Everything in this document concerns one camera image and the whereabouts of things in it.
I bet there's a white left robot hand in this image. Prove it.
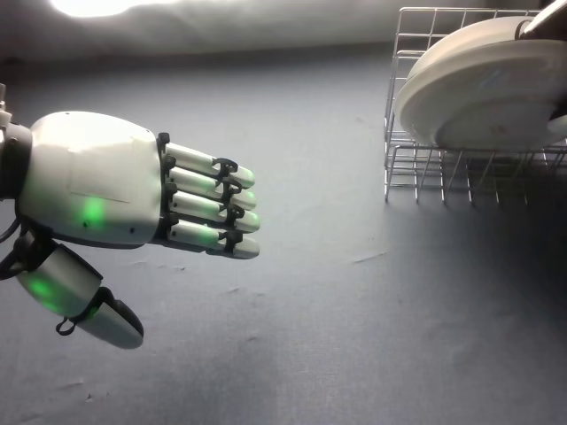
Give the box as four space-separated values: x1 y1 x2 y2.
0 110 261 351

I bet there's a white cloth backdrop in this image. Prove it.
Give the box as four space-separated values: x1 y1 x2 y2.
0 0 567 81

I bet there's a silver wire dish rack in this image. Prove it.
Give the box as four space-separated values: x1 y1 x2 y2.
384 6 567 208

